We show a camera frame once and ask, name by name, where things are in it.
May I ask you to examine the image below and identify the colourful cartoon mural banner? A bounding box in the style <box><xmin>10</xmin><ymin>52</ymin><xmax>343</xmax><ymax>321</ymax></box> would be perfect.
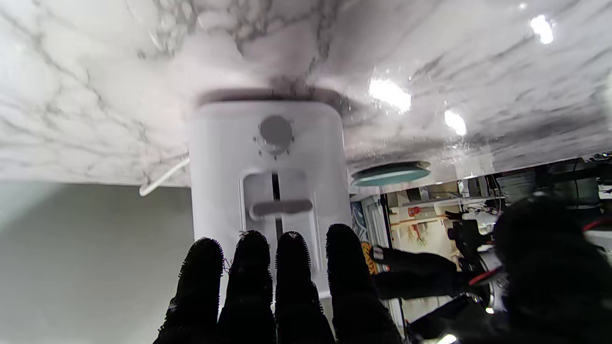
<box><xmin>351</xmin><ymin>201</ymin><xmax>379</xmax><ymax>275</ymax></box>

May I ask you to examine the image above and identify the black metal stand pole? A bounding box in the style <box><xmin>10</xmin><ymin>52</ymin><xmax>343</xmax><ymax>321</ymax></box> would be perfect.
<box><xmin>380</xmin><ymin>193</ymin><xmax>407</xmax><ymax>335</ymax></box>

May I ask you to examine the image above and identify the teal round plate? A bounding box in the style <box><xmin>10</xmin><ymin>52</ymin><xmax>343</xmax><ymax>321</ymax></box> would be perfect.
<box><xmin>351</xmin><ymin>161</ymin><xmax>432</xmax><ymax>187</ymax></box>

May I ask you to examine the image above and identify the white toaster power cable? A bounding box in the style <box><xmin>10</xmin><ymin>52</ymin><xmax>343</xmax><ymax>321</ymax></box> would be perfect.
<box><xmin>139</xmin><ymin>158</ymin><xmax>191</xmax><ymax>197</ymax></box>

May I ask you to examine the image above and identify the white crumpled backdrop sheet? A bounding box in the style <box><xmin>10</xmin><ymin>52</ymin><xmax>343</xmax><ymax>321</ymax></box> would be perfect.
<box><xmin>0</xmin><ymin>181</ymin><xmax>194</xmax><ymax>344</ymax></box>

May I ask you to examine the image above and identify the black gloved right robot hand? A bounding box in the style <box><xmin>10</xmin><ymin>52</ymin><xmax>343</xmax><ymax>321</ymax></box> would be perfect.
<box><xmin>153</xmin><ymin>196</ymin><xmax>612</xmax><ymax>344</ymax></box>

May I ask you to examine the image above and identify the white two-slot toaster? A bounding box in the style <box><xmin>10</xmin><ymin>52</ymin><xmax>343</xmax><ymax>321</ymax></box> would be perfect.
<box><xmin>189</xmin><ymin>100</ymin><xmax>353</xmax><ymax>300</ymax></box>

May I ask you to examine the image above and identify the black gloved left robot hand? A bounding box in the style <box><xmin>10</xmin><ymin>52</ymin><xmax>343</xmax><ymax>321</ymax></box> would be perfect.
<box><xmin>370</xmin><ymin>246</ymin><xmax>465</xmax><ymax>300</ymax></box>

